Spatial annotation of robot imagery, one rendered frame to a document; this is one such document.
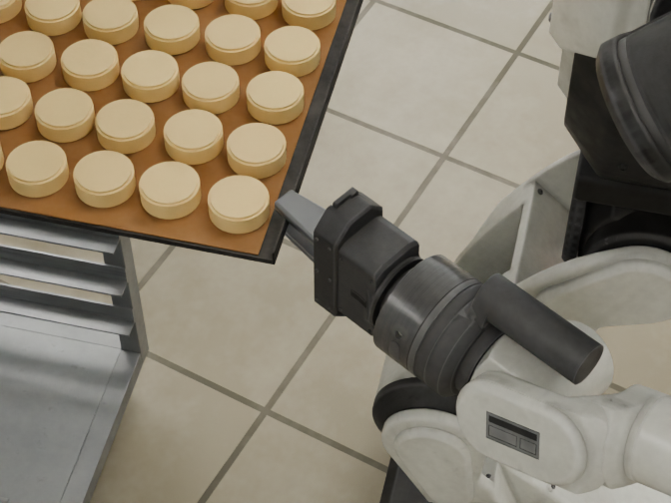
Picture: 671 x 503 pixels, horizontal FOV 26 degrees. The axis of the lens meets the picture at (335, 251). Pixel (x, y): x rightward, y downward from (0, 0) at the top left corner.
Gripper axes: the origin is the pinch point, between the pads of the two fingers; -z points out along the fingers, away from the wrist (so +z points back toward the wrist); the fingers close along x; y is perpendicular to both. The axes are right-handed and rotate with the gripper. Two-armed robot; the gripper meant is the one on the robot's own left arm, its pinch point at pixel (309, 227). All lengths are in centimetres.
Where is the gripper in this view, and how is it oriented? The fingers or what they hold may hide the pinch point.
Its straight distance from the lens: 117.7
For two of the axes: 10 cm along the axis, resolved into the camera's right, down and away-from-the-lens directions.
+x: 0.1, -6.3, -7.8
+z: 7.3, 5.4, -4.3
